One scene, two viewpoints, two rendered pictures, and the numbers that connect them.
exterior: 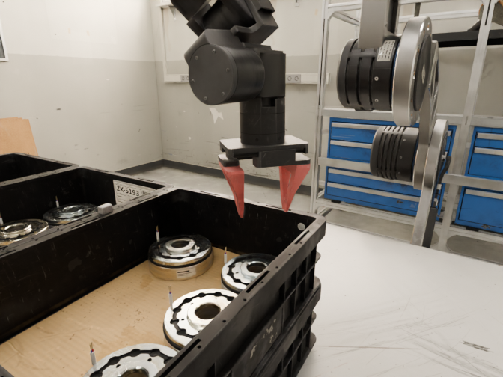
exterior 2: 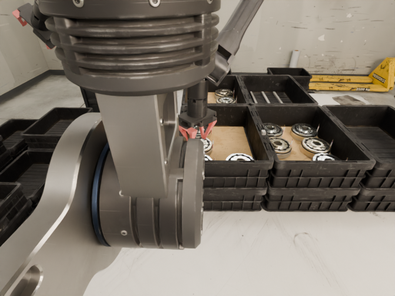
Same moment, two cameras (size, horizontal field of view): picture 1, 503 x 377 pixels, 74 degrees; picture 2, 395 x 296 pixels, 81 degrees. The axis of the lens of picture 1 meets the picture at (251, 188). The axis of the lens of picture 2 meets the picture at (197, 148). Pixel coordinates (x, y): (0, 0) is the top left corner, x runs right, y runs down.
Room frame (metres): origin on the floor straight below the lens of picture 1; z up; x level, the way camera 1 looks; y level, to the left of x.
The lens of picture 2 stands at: (0.95, -0.32, 1.36)
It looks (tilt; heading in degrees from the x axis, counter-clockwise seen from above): 36 degrees down; 149
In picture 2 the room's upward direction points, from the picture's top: straight up
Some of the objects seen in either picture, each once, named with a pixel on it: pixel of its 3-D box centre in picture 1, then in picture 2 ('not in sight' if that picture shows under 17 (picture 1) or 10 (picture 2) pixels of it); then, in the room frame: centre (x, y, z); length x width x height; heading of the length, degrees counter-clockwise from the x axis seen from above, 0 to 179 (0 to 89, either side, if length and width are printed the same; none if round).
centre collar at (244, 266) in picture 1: (257, 268); not in sight; (0.42, -0.01, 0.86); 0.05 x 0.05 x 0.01
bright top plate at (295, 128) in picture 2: not in sight; (304, 129); (0.46, 0.49, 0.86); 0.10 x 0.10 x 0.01
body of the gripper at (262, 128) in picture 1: (262, 126); (197, 107); (0.43, -0.01, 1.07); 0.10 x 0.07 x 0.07; 105
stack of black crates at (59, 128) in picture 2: not in sight; (70, 147); (-0.74, -0.42, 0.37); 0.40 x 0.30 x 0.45; 147
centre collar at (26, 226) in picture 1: (15, 228); (316, 144); (0.56, 0.43, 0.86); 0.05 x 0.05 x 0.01
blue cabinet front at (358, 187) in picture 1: (381, 166); not in sight; (2.03, -0.81, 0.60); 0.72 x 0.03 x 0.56; 56
